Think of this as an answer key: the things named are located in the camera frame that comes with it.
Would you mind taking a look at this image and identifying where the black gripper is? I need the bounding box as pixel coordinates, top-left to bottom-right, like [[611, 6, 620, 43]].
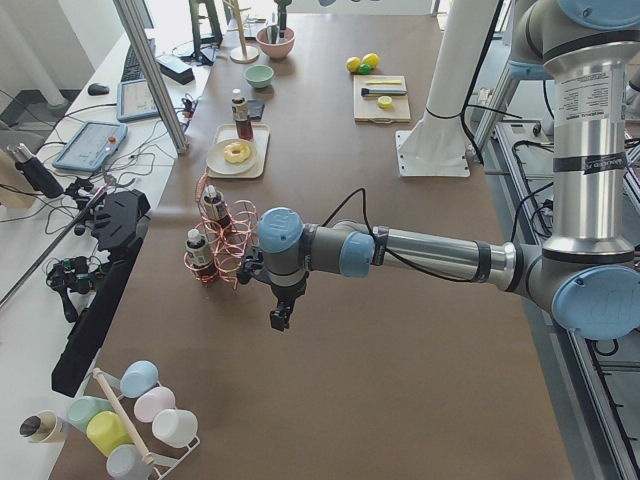
[[270, 280, 307, 331], [277, 6, 287, 40]]

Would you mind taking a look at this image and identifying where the tea bottle front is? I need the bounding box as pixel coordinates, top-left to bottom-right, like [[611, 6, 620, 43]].
[[231, 88, 254, 141]]

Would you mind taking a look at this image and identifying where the tea bottle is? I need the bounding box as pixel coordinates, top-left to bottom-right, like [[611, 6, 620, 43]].
[[231, 88, 254, 141], [202, 184, 231, 230], [185, 228, 218, 284]]

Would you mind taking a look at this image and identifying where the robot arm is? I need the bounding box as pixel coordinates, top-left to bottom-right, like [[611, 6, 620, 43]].
[[243, 1, 639, 340], [271, 0, 335, 43]]

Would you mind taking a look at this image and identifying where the tea bottle back left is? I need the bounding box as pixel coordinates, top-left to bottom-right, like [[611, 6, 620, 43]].
[[185, 228, 218, 284]]

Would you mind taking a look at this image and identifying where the cream rabbit tray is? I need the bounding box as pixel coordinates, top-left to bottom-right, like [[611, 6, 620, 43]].
[[206, 124, 270, 179]]

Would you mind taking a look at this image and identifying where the tea bottle back right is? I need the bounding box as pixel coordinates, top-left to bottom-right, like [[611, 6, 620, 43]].
[[202, 184, 231, 230]]

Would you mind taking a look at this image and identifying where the metal scoop in bowl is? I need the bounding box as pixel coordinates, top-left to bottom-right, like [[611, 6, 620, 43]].
[[266, 24, 279, 44]]

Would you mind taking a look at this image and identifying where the pink bowl with ice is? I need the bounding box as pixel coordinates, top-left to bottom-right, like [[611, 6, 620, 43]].
[[255, 26, 295, 60]]

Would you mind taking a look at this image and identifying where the wooden stand with round base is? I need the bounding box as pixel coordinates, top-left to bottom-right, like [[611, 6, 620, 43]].
[[223, 0, 260, 65]]

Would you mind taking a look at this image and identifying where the green bowl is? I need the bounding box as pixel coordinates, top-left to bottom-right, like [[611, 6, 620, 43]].
[[244, 65, 274, 89]]

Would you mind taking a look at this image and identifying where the grey folded cloth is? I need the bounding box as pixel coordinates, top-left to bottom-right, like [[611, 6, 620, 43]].
[[247, 99, 265, 121]]

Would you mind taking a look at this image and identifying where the whole lemon lower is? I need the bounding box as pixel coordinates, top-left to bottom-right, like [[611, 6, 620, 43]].
[[346, 57, 362, 73]]

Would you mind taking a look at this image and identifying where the whole lemon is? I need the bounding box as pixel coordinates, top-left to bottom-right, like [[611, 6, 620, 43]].
[[346, 57, 362, 73], [362, 53, 380, 69]]

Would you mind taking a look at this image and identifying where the green lime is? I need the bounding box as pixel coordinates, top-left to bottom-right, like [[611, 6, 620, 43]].
[[357, 63, 373, 75]]

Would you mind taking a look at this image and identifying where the whole lemon upper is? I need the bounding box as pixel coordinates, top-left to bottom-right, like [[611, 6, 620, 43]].
[[362, 53, 380, 69]]

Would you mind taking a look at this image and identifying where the yellow plastic knife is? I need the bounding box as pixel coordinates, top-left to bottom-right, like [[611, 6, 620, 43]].
[[365, 77, 403, 85]]

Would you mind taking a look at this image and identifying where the bamboo cutting board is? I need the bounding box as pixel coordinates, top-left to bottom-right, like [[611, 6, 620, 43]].
[[353, 75, 411, 123]]

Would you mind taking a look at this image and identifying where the glazed donut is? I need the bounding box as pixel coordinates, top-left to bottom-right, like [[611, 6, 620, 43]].
[[223, 141, 252, 164]]

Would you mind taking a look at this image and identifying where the half lemon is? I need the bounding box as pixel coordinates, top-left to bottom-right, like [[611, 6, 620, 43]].
[[377, 95, 393, 110]]

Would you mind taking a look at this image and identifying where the white round plate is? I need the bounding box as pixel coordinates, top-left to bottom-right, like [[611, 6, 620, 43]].
[[207, 139, 257, 175]]

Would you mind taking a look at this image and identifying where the white cup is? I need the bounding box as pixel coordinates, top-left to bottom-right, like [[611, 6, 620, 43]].
[[152, 409, 198, 448]]

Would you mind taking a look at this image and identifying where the black keyboard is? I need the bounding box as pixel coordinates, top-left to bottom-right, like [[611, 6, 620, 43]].
[[120, 46, 145, 82]]

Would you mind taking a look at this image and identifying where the pink cup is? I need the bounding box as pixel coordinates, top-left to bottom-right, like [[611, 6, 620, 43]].
[[134, 386, 176, 423]]

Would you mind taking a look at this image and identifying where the blue teach pendant far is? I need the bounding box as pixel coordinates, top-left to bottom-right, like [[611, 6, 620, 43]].
[[116, 79, 159, 123]]

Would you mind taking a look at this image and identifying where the blue teach pendant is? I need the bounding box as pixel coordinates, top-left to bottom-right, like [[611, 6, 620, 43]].
[[52, 121, 128, 173], [116, 79, 159, 123]]

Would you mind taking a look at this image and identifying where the computer mouse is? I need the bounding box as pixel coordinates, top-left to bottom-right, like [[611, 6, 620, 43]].
[[87, 83, 110, 96]]

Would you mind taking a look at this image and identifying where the yellow cup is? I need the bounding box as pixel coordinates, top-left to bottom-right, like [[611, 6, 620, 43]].
[[86, 411, 133, 457]]

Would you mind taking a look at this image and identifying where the grey blue cup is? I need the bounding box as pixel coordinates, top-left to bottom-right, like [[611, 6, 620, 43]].
[[106, 444, 153, 480]]

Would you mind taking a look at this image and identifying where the blue teach pendant near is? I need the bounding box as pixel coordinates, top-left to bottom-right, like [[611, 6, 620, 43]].
[[52, 121, 128, 173]]

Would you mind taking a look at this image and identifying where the mint green cup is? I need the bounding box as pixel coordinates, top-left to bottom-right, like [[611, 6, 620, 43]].
[[66, 396, 113, 434]]

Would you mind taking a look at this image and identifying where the paper cup with metal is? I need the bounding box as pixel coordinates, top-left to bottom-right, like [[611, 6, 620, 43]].
[[19, 410, 68, 443]]

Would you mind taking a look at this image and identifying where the black heat gun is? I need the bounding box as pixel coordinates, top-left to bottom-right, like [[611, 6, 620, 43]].
[[12, 143, 64, 199]]

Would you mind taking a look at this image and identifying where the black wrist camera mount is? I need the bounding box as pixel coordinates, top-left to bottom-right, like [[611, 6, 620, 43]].
[[236, 246, 271, 285]]

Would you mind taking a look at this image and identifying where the copper wire bottle rack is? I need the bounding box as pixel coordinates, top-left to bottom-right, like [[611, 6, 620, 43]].
[[183, 173, 258, 290]]

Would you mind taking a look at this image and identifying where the aluminium camera post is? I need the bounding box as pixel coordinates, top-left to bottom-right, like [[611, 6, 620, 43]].
[[113, 0, 189, 155]]

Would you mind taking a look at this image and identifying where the white wire cup rack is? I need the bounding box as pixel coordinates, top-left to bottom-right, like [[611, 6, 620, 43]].
[[86, 360, 200, 479]]

